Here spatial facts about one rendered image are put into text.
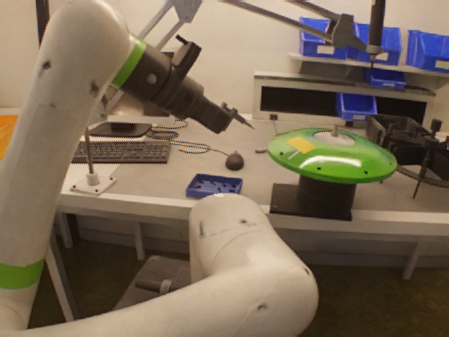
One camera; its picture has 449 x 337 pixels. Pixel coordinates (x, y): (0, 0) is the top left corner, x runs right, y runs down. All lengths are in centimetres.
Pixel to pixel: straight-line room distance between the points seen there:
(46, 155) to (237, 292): 29
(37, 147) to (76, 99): 8
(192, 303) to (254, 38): 139
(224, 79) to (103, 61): 131
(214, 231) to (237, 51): 125
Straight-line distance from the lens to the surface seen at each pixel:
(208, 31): 167
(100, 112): 85
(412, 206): 97
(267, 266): 44
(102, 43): 40
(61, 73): 40
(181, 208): 82
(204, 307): 41
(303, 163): 70
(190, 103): 58
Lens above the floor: 133
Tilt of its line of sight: 24 degrees down
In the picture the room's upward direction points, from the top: 2 degrees clockwise
